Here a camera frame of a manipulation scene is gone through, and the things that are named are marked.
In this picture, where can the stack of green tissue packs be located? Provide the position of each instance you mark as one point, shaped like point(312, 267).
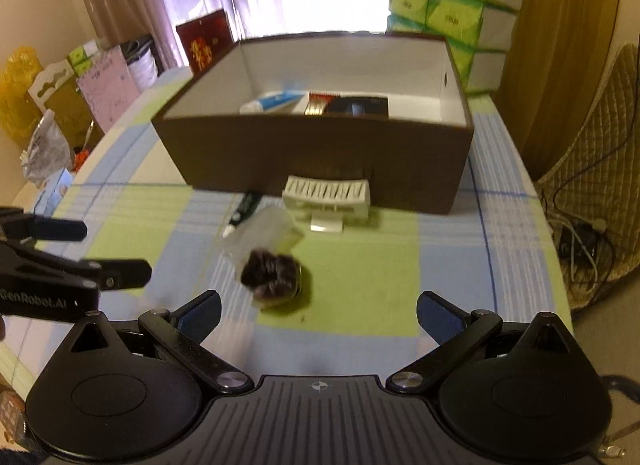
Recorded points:
point(450, 10)

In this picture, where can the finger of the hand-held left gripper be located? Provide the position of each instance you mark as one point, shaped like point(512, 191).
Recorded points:
point(125, 272)
point(55, 230)

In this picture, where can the white paper bags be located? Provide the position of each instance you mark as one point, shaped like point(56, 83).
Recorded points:
point(142, 65)

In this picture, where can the brown cardboard storage box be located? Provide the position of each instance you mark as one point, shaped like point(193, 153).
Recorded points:
point(325, 160)

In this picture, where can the beige cardboard hanger card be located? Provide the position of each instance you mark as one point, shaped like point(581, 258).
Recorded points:
point(52, 85)

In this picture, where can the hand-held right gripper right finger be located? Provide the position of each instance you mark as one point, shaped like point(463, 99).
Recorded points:
point(440, 315)

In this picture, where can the dark hair scrunchie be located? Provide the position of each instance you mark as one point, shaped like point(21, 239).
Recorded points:
point(272, 275)

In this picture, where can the red gold printed gift box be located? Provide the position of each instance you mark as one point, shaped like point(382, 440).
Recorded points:
point(205, 42)

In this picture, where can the yellow plastic bag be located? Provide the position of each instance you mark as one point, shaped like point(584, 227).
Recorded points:
point(17, 90)

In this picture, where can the white plastic slotted rack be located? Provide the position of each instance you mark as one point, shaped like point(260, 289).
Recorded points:
point(325, 192)

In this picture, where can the blue and white tube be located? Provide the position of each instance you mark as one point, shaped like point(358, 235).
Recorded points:
point(270, 102)

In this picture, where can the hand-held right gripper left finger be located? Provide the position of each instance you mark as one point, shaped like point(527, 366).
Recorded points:
point(200, 310)

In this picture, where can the small black tube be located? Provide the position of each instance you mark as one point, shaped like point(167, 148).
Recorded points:
point(244, 212)

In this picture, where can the black rectangular case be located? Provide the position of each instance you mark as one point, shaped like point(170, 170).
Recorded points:
point(357, 106)

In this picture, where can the red snack packet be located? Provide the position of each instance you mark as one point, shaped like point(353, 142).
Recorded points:
point(320, 102)

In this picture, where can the light blue carton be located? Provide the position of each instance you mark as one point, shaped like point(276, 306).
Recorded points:
point(57, 190)

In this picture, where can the silver foil bag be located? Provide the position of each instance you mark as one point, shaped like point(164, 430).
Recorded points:
point(47, 150)

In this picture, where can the translucent plastic cup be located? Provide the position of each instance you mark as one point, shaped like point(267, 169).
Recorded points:
point(265, 235)

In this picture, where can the wooden door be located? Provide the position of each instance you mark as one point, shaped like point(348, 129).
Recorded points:
point(565, 45)

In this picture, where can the quilted tan chair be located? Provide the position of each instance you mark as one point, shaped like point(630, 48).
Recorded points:
point(605, 155)

